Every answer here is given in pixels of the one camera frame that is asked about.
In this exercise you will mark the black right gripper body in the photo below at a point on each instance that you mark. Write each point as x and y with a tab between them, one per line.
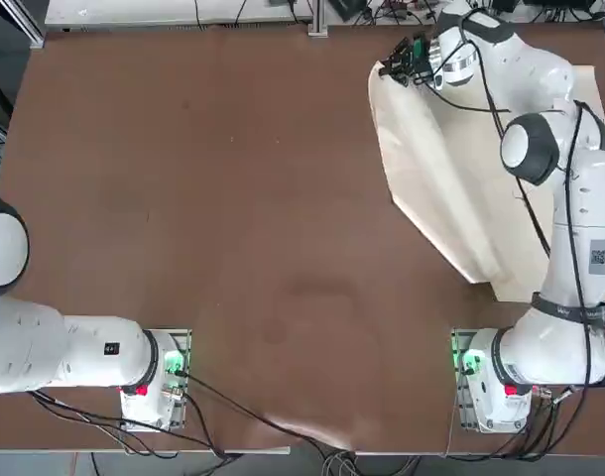
417	77

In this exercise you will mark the cream white tablecloth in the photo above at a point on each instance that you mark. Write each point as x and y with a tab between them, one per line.
431	173

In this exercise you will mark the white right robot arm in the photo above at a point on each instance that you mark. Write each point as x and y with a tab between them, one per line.
580	223

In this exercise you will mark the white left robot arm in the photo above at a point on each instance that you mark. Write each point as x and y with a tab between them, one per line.
59	347

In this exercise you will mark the white shelf board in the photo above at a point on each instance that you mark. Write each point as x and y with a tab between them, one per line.
134	12

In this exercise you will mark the aluminium frame post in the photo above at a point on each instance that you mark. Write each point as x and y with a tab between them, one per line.
317	17

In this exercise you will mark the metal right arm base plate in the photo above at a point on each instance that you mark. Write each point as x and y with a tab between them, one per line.
465	420

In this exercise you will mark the aluminium frame profile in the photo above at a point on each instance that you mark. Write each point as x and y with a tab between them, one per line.
22	22

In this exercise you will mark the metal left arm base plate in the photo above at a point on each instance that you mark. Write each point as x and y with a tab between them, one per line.
185	412

